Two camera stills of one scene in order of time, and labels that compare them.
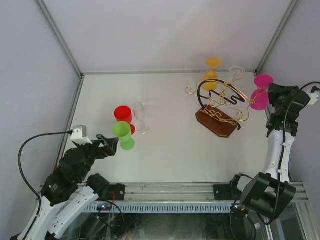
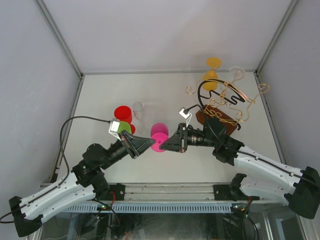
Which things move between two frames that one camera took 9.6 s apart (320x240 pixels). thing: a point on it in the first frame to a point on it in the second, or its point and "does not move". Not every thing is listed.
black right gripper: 275,90 to 176,143
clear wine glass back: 236,72 does not move
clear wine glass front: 138,108 does not move
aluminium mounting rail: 178,192 does not move
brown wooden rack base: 215,122 does not move
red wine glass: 123,113 does not move
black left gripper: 109,149 to 134,144
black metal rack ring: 233,99 does not move
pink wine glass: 259,97 to 159,133
